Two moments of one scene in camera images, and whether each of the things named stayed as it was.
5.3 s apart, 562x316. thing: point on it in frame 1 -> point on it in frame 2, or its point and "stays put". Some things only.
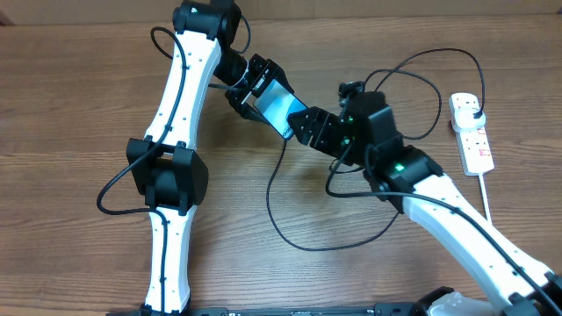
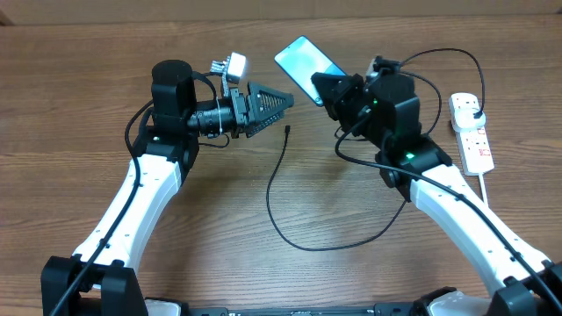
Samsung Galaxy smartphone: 278,103 -> 301,59
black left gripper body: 259,73 -> 238,123
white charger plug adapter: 464,118 stays put
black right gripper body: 330,138 -> 351,102
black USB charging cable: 375,90 -> 432,83
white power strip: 474,146 stays put
